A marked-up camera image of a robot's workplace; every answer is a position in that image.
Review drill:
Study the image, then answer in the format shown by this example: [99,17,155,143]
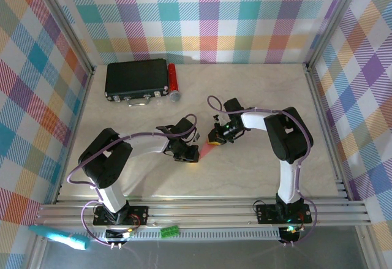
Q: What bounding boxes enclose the small black controller board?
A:
[105,228,135,241]
[279,225,303,243]

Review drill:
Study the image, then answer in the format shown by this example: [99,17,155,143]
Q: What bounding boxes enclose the grey slotted cable duct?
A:
[88,229,281,240]

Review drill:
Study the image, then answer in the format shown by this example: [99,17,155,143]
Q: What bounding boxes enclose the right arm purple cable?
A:
[206,94,319,247]

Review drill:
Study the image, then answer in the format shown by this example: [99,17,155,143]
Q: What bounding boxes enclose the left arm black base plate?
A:
[93,205,150,227]

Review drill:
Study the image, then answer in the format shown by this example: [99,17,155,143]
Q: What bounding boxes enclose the aluminium side rail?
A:
[53,66,96,205]
[304,63,353,202]

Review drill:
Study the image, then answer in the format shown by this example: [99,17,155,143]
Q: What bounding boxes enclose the green terminal block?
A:
[160,225,180,238]

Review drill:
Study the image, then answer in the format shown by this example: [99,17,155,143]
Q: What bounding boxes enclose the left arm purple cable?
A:
[67,113,197,247]

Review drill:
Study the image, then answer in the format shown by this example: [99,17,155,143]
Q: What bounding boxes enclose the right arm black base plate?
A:
[255,203,313,224]

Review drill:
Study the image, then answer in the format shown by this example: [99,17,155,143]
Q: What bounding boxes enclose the aluminium mounting rail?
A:
[35,200,371,230]

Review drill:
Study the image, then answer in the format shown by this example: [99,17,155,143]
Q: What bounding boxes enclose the teal plastic tool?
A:
[28,224,92,251]

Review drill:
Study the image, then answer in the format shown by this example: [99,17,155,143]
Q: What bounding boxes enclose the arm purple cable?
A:
[206,94,319,247]
[67,113,197,247]

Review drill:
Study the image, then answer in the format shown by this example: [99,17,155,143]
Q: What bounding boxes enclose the red tube with silver cap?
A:
[167,63,181,102]

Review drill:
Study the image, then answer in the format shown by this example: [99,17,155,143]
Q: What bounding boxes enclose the black carrying case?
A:
[104,58,170,108]

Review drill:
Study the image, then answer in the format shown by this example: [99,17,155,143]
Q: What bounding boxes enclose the aluminium frame post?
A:
[304,0,367,72]
[29,0,96,75]

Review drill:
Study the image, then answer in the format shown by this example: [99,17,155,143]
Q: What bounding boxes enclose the pink paper sheet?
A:
[198,144,215,162]

